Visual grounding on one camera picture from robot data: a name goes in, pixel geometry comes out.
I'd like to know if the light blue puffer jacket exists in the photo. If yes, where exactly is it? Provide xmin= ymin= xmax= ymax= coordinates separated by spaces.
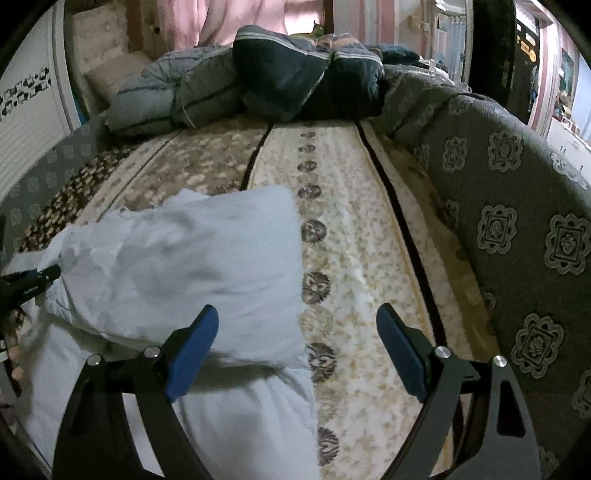
xmin=8 ymin=186 xmax=321 ymax=479

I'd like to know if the person's left hand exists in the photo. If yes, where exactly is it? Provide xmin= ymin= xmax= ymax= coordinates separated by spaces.
xmin=1 ymin=307 xmax=27 ymax=383

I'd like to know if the white sliding wardrobe door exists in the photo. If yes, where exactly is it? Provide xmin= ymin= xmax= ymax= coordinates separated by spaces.
xmin=1 ymin=1 xmax=81 ymax=197

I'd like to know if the beige pillow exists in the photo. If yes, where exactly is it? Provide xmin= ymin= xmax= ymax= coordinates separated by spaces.
xmin=85 ymin=51 xmax=152 ymax=104

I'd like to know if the grey patterned bed surround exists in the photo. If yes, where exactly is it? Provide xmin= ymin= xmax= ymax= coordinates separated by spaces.
xmin=1 ymin=66 xmax=590 ymax=479

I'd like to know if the floral patterned bed blanket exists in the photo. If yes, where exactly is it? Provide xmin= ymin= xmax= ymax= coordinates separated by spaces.
xmin=15 ymin=120 xmax=499 ymax=479

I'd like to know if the white stacked bedding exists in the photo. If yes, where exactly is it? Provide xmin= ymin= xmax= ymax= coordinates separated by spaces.
xmin=71 ymin=1 xmax=129 ymax=75

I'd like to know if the white cabinet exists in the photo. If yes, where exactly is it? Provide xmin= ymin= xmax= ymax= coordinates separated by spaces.
xmin=547 ymin=118 xmax=590 ymax=170

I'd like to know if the pink curtain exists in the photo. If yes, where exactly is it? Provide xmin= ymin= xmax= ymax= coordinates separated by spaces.
xmin=156 ymin=0 xmax=324 ymax=50

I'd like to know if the dark blue-grey quilt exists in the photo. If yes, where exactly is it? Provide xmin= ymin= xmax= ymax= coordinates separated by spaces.
xmin=106 ymin=25 xmax=422 ymax=136

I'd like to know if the black door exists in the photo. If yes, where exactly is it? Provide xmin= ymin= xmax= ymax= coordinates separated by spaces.
xmin=469 ymin=0 xmax=539 ymax=124

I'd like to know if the white framed mirror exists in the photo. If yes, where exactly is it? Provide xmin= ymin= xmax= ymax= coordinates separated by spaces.
xmin=422 ymin=0 xmax=474 ymax=87

